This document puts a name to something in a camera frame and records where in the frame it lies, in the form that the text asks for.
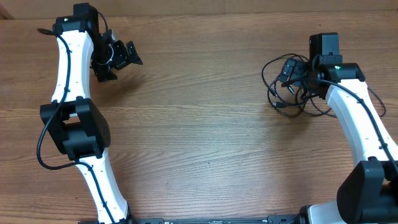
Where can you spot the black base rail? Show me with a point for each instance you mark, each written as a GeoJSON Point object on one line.
{"type": "Point", "coordinates": [271, 219]}

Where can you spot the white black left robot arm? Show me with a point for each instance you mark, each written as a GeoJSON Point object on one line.
{"type": "Point", "coordinates": [75, 132]}

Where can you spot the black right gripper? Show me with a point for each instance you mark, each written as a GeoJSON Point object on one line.
{"type": "Point", "coordinates": [296, 69]}

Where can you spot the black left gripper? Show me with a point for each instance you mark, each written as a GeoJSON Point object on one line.
{"type": "Point", "coordinates": [124, 59]}

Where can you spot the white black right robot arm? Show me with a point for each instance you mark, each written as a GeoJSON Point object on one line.
{"type": "Point", "coordinates": [369, 193]}

